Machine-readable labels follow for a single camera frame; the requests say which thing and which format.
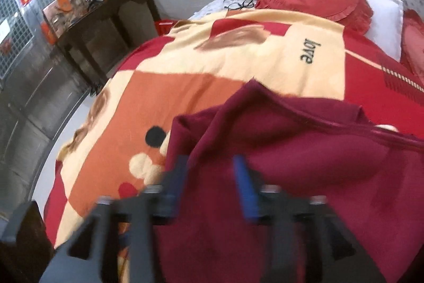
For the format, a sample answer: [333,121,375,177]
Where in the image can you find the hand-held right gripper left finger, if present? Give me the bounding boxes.
[40,155,189,283]

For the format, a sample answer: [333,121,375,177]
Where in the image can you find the orange and cream printed blanket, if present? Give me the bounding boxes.
[43,9,424,283]

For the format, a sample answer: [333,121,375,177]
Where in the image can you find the dark wooden table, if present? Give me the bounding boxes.
[53,0,163,86]

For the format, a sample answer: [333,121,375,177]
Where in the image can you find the white pillow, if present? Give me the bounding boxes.
[353,0,405,60]

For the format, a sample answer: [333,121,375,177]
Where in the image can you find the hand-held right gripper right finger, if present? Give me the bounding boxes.
[233,155,386,283]

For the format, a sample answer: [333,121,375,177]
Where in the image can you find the maroon fleece garment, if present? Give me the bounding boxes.
[156,79,424,283]

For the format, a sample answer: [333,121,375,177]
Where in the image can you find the black eyeglasses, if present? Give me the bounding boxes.
[224,0,254,11]

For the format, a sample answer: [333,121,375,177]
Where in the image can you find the orange printed picture board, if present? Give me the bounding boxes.
[41,0,87,45]

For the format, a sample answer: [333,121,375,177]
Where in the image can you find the metal grille door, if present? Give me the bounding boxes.
[0,0,87,138]

